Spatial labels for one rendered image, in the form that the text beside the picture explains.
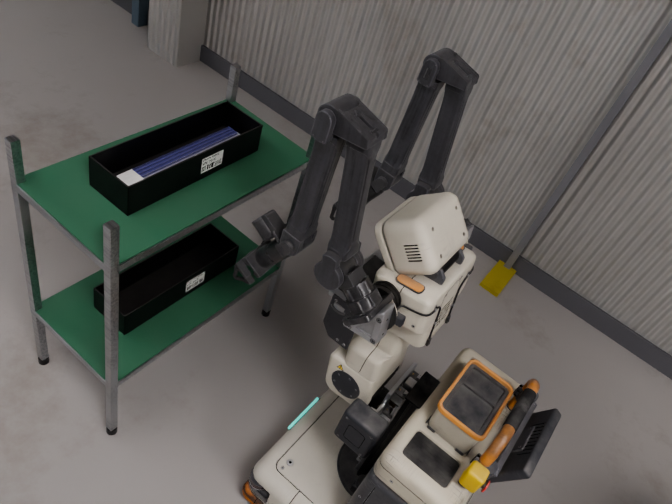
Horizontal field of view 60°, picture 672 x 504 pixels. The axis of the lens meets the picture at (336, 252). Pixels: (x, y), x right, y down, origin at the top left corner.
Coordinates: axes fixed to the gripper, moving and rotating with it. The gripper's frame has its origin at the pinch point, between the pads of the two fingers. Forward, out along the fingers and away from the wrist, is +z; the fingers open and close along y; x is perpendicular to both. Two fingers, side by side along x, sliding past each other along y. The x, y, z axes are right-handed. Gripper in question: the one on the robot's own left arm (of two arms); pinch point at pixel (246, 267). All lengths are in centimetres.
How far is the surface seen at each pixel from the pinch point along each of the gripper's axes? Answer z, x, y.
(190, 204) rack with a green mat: 21.4, -23.8, -12.2
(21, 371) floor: 123, -11, 29
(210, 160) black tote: 19.2, -31.8, -27.3
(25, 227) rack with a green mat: 55, -48, 19
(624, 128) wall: -37, 62, -198
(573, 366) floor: 29, 157, -150
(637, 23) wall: -62, 22, -201
